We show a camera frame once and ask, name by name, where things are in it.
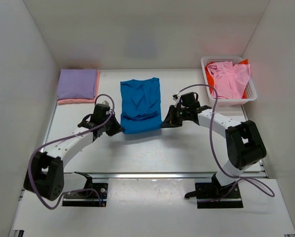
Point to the orange t-shirt in basket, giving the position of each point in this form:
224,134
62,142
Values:
209,76

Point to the folded purple t-shirt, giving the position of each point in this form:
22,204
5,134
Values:
77,84

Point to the pink t-shirt in basket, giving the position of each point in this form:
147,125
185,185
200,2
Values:
229,79

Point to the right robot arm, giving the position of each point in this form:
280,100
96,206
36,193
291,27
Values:
243,141

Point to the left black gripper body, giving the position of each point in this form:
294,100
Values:
106,125

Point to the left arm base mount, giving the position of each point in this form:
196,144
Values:
95,195

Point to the blue polo t-shirt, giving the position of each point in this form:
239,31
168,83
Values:
140,106

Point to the white plastic laundry basket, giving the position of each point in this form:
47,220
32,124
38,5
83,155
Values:
250,91

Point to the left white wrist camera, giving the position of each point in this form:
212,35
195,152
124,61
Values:
105,102

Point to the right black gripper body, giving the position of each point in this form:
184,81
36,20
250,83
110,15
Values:
183,113

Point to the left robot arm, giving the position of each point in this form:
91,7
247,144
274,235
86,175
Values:
47,168

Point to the folded salmon pink t-shirt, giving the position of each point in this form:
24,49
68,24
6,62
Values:
88,101

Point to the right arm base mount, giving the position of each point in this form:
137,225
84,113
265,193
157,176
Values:
210,195

